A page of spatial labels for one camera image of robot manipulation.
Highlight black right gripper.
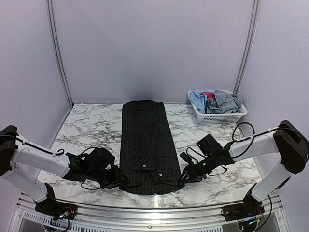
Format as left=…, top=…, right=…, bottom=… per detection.
left=178, top=154, right=217, bottom=184

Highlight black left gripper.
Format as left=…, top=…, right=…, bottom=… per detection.
left=87, top=165, right=129, bottom=190

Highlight black pinstriped shirt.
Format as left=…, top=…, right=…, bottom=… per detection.
left=119, top=100, right=184, bottom=195

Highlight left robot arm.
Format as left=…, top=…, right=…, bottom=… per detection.
left=0, top=125, right=128, bottom=219

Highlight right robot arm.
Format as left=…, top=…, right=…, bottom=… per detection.
left=179, top=120, right=309, bottom=221

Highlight white plastic laundry basket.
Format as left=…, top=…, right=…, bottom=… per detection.
left=187, top=90, right=248, bottom=124

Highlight grey denim jeans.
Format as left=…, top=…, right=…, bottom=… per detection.
left=205, top=90, right=242, bottom=114

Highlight red garment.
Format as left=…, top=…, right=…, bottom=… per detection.
left=200, top=92, right=214, bottom=100

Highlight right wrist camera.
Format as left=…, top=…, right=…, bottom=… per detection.
left=180, top=152, right=192, bottom=163

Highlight aluminium front rail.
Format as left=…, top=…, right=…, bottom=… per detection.
left=9, top=193, right=290, bottom=232

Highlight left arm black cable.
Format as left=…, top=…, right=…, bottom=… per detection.
left=16, top=139, right=102, bottom=190

